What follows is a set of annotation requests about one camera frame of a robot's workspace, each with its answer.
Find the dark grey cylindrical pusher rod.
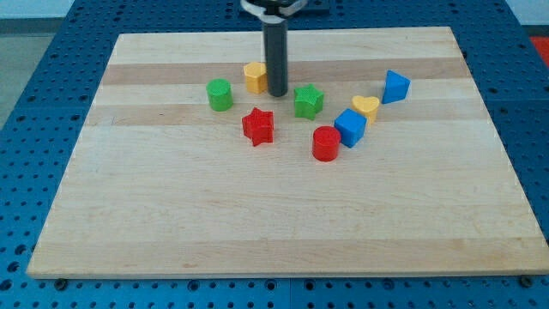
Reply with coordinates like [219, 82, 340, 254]
[262, 17, 288, 97]

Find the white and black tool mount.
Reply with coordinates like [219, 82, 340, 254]
[240, 0, 308, 20]

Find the green star block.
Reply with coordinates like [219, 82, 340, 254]
[294, 84, 324, 120]

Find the red star block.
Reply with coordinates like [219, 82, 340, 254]
[242, 107, 275, 147]

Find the blue triangle block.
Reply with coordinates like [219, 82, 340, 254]
[382, 70, 411, 105]

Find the yellow hexagon block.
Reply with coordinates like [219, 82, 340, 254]
[243, 62, 268, 94]

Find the green cylinder block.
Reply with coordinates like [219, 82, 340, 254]
[206, 78, 233, 112]

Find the yellow heart block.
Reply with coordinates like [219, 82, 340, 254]
[351, 95, 381, 125]

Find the red cylinder block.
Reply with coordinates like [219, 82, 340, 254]
[311, 126, 341, 161]

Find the blue cube block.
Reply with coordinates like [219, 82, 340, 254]
[334, 109, 367, 148]

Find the light wooden board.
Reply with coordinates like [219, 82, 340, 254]
[27, 27, 548, 279]

